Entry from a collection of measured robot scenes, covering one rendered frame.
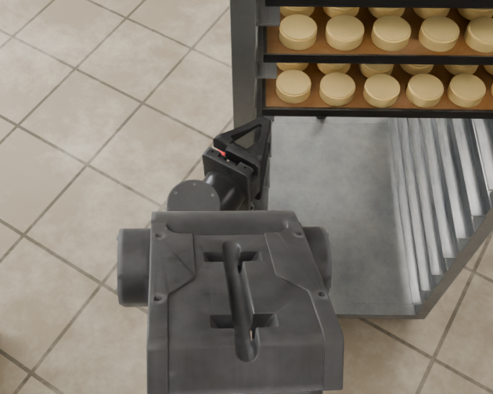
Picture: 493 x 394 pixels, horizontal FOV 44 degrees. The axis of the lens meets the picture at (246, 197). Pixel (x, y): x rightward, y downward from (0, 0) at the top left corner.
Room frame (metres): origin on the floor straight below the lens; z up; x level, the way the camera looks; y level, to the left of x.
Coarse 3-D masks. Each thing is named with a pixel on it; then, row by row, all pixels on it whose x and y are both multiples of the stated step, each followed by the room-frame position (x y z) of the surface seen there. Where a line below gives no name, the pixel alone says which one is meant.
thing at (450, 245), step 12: (420, 120) 0.87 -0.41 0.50; (432, 120) 0.87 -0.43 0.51; (432, 132) 0.84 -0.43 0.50; (432, 144) 0.81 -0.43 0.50; (432, 156) 0.77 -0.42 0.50; (432, 168) 0.74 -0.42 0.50; (432, 180) 0.71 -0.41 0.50; (444, 180) 0.70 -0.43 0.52; (432, 192) 0.68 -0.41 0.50; (444, 192) 0.67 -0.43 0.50; (444, 204) 0.65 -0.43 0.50; (444, 216) 0.62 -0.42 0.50; (444, 228) 0.59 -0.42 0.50; (444, 240) 0.56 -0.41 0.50; (456, 240) 0.55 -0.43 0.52; (444, 252) 0.53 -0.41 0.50; (456, 252) 0.53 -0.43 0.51
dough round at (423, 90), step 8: (416, 80) 0.58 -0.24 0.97; (424, 80) 0.58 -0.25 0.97; (432, 80) 0.58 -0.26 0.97; (408, 88) 0.57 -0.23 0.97; (416, 88) 0.56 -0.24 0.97; (424, 88) 0.56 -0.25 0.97; (432, 88) 0.56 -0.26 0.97; (440, 88) 0.56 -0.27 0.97; (408, 96) 0.56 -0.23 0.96; (416, 96) 0.55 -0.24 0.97; (424, 96) 0.55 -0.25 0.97; (432, 96) 0.55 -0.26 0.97; (440, 96) 0.55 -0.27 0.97; (416, 104) 0.55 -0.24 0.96; (424, 104) 0.54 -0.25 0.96; (432, 104) 0.55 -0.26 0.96
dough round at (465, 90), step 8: (456, 80) 0.58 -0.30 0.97; (464, 80) 0.58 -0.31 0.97; (472, 80) 0.58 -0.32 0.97; (480, 80) 0.58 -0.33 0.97; (448, 88) 0.57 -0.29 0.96; (456, 88) 0.56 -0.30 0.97; (464, 88) 0.56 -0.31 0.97; (472, 88) 0.56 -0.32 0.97; (480, 88) 0.56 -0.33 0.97; (448, 96) 0.56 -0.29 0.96; (456, 96) 0.55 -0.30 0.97; (464, 96) 0.55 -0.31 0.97; (472, 96) 0.55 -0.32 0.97; (480, 96) 0.55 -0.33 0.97; (456, 104) 0.55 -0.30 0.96; (464, 104) 0.55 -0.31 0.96; (472, 104) 0.54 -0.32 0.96
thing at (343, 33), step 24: (288, 24) 0.60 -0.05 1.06; (312, 24) 0.60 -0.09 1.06; (336, 24) 0.60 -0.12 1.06; (360, 24) 0.60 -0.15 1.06; (384, 24) 0.60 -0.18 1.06; (408, 24) 0.60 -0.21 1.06; (432, 24) 0.60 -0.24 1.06; (456, 24) 0.60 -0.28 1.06; (480, 24) 0.60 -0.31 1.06; (288, 48) 0.57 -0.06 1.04; (312, 48) 0.57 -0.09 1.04; (336, 48) 0.57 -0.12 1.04; (360, 48) 0.57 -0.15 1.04; (384, 48) 0.57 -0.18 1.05; (408, 48) 0.57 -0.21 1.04; (432, 48) 0.57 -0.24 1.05; (456, 48) 0.57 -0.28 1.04; (480, 48) 0.57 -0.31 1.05
